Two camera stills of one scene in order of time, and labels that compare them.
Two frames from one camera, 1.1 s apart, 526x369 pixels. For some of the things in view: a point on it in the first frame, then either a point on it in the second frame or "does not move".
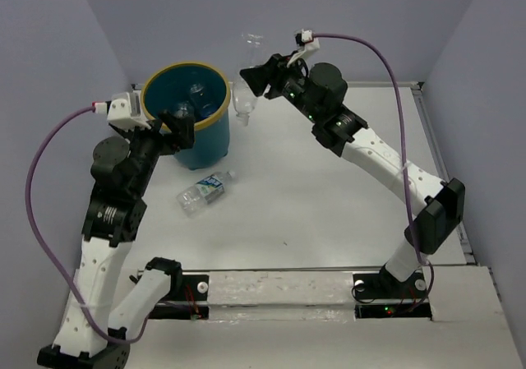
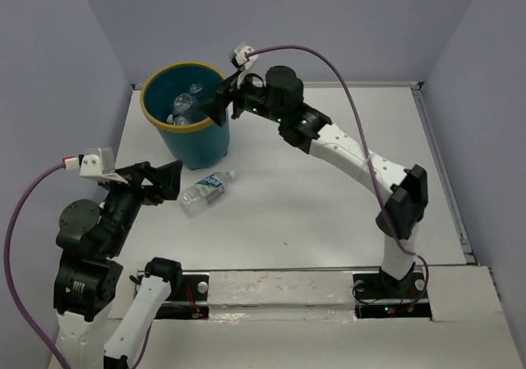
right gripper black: [273, 72] -> [215, 107]
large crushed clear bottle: [244, 97] -> [183, 105]
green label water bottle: [193, 200] does not move
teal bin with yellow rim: [196, 89] does not move
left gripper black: [183, 135] -> [167, 178]
